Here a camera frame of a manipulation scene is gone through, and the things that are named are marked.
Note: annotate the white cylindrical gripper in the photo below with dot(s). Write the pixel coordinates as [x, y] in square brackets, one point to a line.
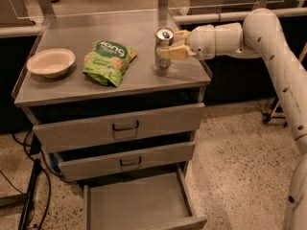
[203, 42]

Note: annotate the silver redbull can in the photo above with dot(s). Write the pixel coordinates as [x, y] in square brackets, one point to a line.
[163, 40]

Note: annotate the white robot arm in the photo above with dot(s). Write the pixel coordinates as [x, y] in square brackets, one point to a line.
[259, 36]

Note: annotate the grey metal drawer cabinet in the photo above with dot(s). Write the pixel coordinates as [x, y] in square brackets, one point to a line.
[78, 34]

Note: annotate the grey top drawer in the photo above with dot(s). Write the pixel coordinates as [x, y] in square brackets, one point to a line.
[80, 125]

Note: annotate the grey drawer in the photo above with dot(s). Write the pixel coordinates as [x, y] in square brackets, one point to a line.
[80, 125]
[80, 164]
[149, 199]

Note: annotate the grey middle drawer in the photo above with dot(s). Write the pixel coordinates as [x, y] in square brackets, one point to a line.
[80, 164]

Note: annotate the grey bottom drawer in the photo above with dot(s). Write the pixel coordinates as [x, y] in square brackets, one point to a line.
[149, 199]

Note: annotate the green chip bag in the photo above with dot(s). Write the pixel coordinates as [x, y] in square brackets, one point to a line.
[108, 61]

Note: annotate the white paper bowl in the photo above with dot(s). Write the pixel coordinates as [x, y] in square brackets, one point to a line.
[51, 63]

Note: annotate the black stand leg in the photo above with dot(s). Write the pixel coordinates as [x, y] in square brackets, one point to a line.
[28, 201]

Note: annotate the white horizontal rail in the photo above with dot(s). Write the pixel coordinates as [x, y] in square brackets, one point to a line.
[232, 16]

